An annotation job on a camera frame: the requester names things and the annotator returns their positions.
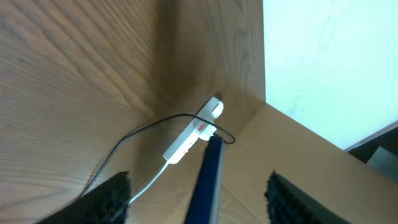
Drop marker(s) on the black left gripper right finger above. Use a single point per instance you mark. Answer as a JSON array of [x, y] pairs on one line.
[[287, 204]]

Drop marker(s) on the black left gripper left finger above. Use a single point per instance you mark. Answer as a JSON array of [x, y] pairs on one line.
[[105, 204]]

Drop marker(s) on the blue Galaxy smartphone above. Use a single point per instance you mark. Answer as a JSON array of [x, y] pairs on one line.
[[205, 201]]

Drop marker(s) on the white USB charger plug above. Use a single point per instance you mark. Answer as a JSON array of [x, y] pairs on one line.
[[217, 110]]

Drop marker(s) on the white power strip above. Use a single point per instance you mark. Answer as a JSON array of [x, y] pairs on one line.
[[195, 130]]

